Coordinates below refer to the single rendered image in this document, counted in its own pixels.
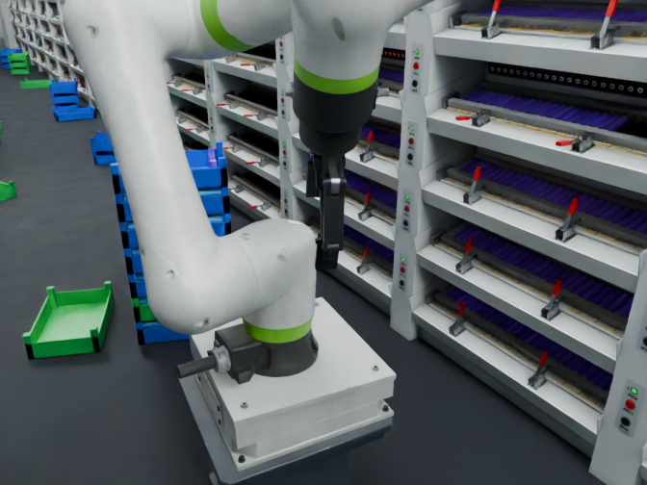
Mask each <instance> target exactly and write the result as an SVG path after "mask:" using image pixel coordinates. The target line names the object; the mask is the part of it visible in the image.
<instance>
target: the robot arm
mask: <svg viewBox="0 0 647 485"><path fill-rule="evenodd" d="M433 1H435V0H65V4H64V9H63V24H64V28H65V34H66V36H67V38H68V40H69V42H70V44H71V47H72V49H73V51H74V53H75V55H76V58H77V60H78V62H79V64H80V66H81V68H82V70H83V72H84V74H85V76H86V78H87V81H88V83H89V86H90V88H91V92H92V94H93V97H94V99H95V102H96V104H97V107H98V110H99V112H100V114H101V117H102V119H103V122H104V125H105V128H106V130H107V133H108V136H109V139H110V142H111V145H112V148H113V150H114V153H115V156H116V161H117V165H118V168H119V171H120V175H121V178H122V182H123V185H124V188H125V191H126V195H127V199H128V203H129V206H130V210H131V215H132V219H133V222H134V226H135V231H136V235H137V240H138V244H139V251H140V255H141V260H142V270H143V276H144V282H145V288H146V294H147V301H148V304H149V307H150V310H151V312H152V314H153V315H154V317H155V318H156V319H157V321H159V322H160V323H161V324H163V325H164V327H166V328H167V329H169V330H171V331H173V332H176V333H179V334H184V335H197V334H202V333H205V332H208V331H210V330H213V329H215V328H217V327H220V326H222V325H224V324H227V323H228V322H231V321H233V320H235V319H239V318H242V320H243V323H240V324H237V325H233V326H229V327H226V328H222V329H219V330H216V331H215V340H214V347H213V349H211V350H207V354H208V357H205V358H201V359H198V360H194V361H191V362H188V363H185V364H182V365H178V366H176V371H177V376H178V377H179V379H181V378H184V377H187V376H191V375H194V374H197V373H200V372H204V371H207V370H211V369H214V371H215V372H217V373H222V372H224V371H227V373H228V374H229V375H230V377H231V378H232V379H235V380H236V381H237V382H238V384H239V385H240V384H243V383H246V382H249V381H250V379H251V378H252V376H253V374H254V373H255V374H258V375H262V376H267V377H286V376H291V375H295V374H298V373H301V372H303V371H305V370H308V369H309V368H310V367H312V366H313V365H314V363H315V362H316V360H317V358H318V354H319V344H318V342H317V340H316V338H315V337H314V335H313V332H312V319H313V317H314V314H315V290H316V269H336V268H337V263H338V256H339V251H343V249H344V245H343V242H344V209H345V189H346V183H347V179H346V177H345V176H344V168H345V166H346V155H345V154H347V153H348V152H350V151H351V150H352V149H353V148H355V147H356V145H357V144H358V143H359V141H360V138H361V132H362V126H363V125H364V124H365V123H366V122H367V121H368V120H369V119H370V117H371V115H372V111H373V110H374V109H375V107H376V104H375V103H376V99H377V98H378V97H383V96H389V89H388V88H385V89H384V88H379V87H378V86H377V85H376V83H377V77H378V72H379V66H380V60H381V55H382V50H383V46H384V43H385V40H386V38H387V35H388V32H389V30H390V29H391V28H392V27H393V26H394V25H395V24H396V23H398V22H399V21H400V20H401V19H403V18H404V17H405V16H407V15H408V14H410V13H412V12H413V11H415V10H417V9H419V8H421V7H422V6H424V5H426V4H428V3H431V2H433ZM292 32H294V43H295V54H294V84H293V88H292V89H288V90H285V96H288V97H291V98H292V99H293V110H294V113H295V115H296V116H297V118H298V119H299V128H298V133H299V137H300V140H301V141H302V143H303V144H304V145H305V146H306V147H307V148H309V149H310V151H309V154H308V158H309V160H312V161H308V163H307V178H306V197H319V198H320V214H321V234H318V238H317V239H316V236H315V234H314V232H313V231H312V230H311V229H310V228H309V227H308V226H306V225H305V224H303V223H300V222H298V221H295V220H290V219H284V218H272V219H265V220H260V221H257V222H254V223H251V224H250V225H248V226H246V227H244V228H242V229H240V230H238V231H236V232H234V233H232V234H229V235H226V236H223V237H218V236H217V235H216V234H215V232H214V230H213V227H212V225H211V223H210V220H209V218H208V216H207V214H206V211H205V208H204V206H203V203H202V201H201V198H200V195H199V193H198V190H197V187H196V184H195V181H194V178H193V175H192V172H191V169H190V166H189V163H188V160H187V156H186V153H185V150H184V147H183V143H182V141H181V138H180V134H179V131H178V127H177V123H176V120H175V116H174V112H173V108H172V106H171V101H170V97H169V93H168V86H167V81H166V77H165V72H164V68H163V61H164V59H170V58H181V59H198V60H215V59H220V58H224V57H227V56H231V55H234V54H237V53H241V52H244V51H246V50H249V49H251V48H254V47H257V46H260V45H262V44H265V43H267V42H270V41H272V40H274V39H277V38H280V37H283V36H285V35H287V34H289V33H292Z"/></svg>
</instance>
